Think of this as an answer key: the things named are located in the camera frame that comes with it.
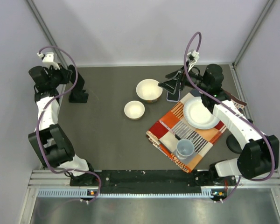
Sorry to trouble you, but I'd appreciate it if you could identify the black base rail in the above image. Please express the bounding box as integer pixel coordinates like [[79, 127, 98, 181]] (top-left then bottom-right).
[[70, 169, 215, 194]]

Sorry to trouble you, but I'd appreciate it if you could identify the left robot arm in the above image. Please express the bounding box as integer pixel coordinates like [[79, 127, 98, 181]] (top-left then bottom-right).
[[28, 64, 97, 186]]

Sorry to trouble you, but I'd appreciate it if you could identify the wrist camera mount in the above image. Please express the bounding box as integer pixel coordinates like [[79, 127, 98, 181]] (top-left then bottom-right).
[[37, 52, 61, 70], [187, 50, 200, 72]]

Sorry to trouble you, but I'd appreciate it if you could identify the large green bowl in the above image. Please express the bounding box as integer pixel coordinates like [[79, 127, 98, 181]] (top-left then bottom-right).
[[136, 79, 163, 103]]

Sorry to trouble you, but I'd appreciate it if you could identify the black wedge phone stand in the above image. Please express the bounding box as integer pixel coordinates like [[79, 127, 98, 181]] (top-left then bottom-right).
[[69, 90, 89, 103]]

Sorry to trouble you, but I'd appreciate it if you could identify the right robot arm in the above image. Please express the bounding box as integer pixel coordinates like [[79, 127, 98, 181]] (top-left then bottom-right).
[[158, 63, 280, 185]]

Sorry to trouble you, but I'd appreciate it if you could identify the white plate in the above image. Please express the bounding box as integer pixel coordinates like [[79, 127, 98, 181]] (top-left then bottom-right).
[[183, 97, 220, 130]]

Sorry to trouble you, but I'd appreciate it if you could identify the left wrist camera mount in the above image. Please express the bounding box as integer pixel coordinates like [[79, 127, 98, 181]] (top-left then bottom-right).
[[37, 52, 61, 70]]

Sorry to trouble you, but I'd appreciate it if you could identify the black round-base phone holder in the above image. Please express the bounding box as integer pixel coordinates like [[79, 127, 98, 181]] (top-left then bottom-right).
[[226, 134, 242, 154]]

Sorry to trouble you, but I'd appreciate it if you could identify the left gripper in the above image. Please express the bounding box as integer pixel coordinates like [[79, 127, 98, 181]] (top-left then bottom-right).
[[44, 63, 71, 87]]

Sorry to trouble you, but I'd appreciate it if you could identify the small cream bowl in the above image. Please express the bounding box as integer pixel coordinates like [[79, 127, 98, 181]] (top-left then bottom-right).
[[124, 100, 145, 120]]

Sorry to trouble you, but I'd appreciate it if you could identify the orange patterned cloth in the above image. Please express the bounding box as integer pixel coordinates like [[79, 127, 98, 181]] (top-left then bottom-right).
[[146, 90, 247, 174]]

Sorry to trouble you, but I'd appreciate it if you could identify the phone with lilac case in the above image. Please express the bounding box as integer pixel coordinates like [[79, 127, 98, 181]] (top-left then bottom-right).
[[166, 91, 181, 102]]

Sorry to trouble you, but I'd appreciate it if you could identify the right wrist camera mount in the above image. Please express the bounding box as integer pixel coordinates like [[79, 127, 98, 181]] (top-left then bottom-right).
[[187, 50, 200, 72]]

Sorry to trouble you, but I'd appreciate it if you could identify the grey cup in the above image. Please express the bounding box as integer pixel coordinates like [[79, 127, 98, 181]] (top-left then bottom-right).
[[176, 139, 195, 160]]

